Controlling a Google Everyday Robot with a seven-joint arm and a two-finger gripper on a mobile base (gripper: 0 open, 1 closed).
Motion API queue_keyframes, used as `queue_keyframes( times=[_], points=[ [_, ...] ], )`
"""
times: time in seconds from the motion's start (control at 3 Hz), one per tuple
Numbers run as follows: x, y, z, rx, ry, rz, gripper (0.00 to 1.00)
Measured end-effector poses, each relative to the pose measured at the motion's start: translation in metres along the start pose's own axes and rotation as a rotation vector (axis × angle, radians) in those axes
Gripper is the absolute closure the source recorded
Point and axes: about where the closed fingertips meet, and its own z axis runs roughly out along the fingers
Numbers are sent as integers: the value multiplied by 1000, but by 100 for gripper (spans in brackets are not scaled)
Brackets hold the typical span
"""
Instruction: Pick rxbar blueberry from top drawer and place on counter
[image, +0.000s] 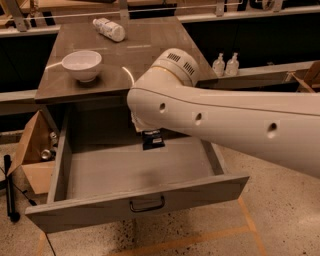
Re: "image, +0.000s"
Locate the white ceramic bowl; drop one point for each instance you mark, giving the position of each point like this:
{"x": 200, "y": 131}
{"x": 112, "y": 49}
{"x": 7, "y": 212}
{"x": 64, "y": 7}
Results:
{"x": 83, "y": 66}

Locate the lower silver can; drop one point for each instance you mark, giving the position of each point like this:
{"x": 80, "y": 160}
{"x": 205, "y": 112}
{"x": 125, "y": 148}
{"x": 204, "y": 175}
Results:
{"x": 46, "y": 155}

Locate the grey open drawer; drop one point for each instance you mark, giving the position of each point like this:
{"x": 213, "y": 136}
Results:
{"x": 101, "y": 165}

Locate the blue rxbar wrapper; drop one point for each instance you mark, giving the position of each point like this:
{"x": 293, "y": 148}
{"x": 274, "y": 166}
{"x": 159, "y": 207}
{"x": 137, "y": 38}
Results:
{"x": 152, "y": 139}

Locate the black metal drawer handle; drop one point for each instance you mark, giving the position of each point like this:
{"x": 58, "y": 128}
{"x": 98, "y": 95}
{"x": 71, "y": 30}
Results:
{"x": 140, "y": 205}

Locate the upper silver can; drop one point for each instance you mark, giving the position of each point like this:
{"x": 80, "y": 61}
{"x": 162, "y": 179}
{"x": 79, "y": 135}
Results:
{"x": 54, "y": 139}

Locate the white plastic bottle lying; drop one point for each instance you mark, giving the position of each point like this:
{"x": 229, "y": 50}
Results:
{"x": 109, "y": 29}

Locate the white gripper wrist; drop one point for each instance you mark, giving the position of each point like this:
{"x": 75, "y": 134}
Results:
{"x": 139, "y": 122}

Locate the left clear sanitizer bottle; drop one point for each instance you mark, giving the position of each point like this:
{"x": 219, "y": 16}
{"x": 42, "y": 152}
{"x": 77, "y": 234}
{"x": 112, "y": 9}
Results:
{"x": 219, "y": 65}

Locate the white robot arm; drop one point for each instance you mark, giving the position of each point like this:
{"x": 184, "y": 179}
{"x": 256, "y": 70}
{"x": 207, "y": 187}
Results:
{"x": 282, "y": 128}

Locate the clear sanitizer bottle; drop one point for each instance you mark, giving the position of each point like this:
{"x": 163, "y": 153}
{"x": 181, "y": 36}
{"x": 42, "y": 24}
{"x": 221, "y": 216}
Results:
{"x": 232, "y": 66}
{"x": 219, "y": 65}

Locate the brown cardboard box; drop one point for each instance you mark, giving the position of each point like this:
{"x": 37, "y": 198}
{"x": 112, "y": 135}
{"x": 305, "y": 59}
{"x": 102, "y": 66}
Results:
{"x": 34, "y": 140}

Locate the grey counter cabinet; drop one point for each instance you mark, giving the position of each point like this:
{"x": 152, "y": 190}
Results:
{"x": 122, "y": 63}

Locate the black stand pole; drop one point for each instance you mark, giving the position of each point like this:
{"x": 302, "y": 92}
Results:
{"x": 11, "y": 209}

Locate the right clear sanitizer bottle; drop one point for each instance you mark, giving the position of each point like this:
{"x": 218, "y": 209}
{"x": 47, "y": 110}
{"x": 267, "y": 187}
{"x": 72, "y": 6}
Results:
{"x": 232, "y": 66}

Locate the silver can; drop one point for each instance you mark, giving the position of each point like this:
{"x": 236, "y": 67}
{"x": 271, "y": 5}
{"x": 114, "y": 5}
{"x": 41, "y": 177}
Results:
{"x": 54, "y": 139}
{"x": 46, "y": 155}

